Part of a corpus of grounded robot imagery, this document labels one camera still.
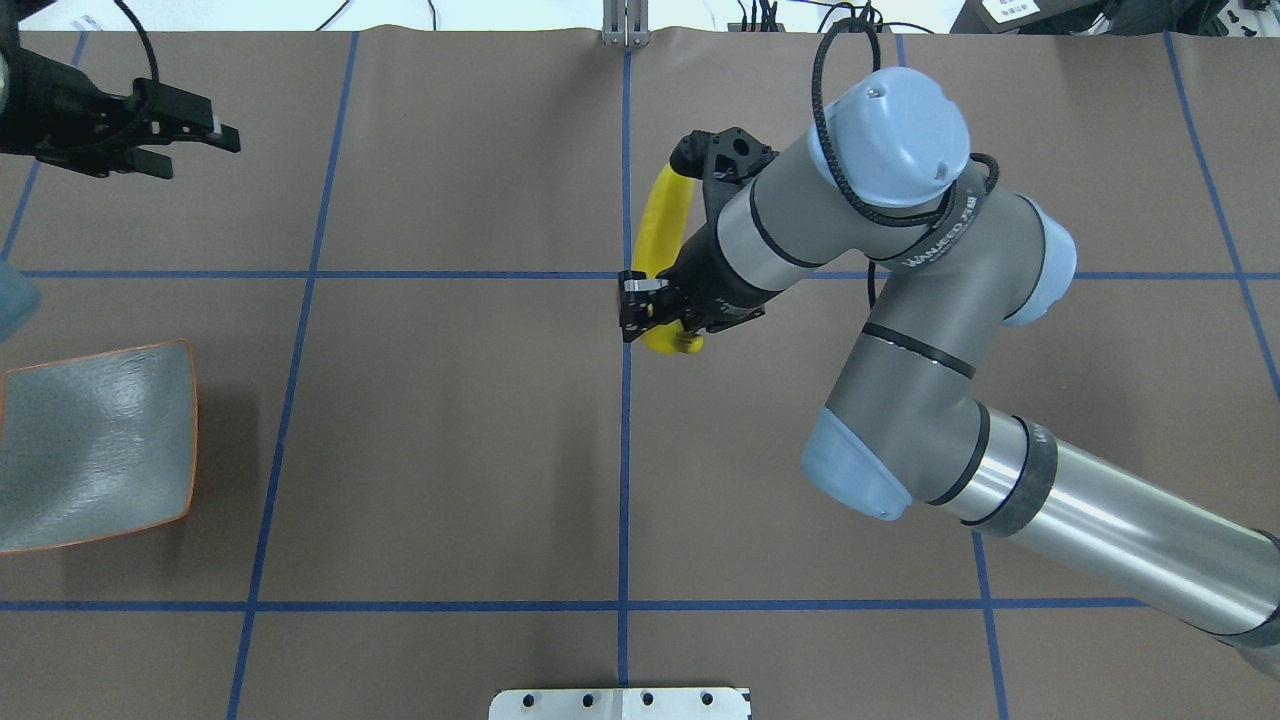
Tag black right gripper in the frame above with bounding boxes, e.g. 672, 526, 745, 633
618, 223, 769, 345

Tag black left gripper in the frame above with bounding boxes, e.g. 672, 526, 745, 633
1, 46, 242, 181

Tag yellow banana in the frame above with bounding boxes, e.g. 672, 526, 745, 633
632, 167, 704, 355

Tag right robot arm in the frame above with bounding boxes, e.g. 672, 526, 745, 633
617, 67, 1279, 676

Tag grey square plate orange rim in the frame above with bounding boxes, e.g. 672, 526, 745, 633
1, 338, 198, 555

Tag brown paper table cover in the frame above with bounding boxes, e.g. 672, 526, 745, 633
3, 27, 1277, 719

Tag aluminium frame post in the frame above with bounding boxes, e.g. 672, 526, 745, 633
600, 0, 652, 49

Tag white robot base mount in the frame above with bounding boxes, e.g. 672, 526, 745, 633
488, 685, 753, 719

